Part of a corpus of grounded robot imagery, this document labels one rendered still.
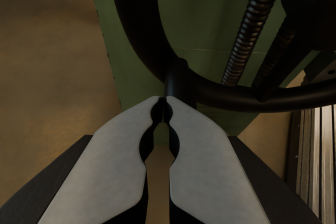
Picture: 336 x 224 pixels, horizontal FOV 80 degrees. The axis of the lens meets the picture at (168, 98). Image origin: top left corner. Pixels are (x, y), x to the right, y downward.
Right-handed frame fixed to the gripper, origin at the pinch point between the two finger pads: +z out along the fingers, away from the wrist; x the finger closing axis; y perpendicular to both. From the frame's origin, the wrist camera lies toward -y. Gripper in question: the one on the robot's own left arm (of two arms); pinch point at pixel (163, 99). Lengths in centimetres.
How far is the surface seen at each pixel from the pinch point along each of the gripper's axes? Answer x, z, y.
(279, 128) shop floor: 54, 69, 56
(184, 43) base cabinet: 3.3, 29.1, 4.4
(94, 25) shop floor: -48, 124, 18
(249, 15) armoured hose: 8.5, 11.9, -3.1
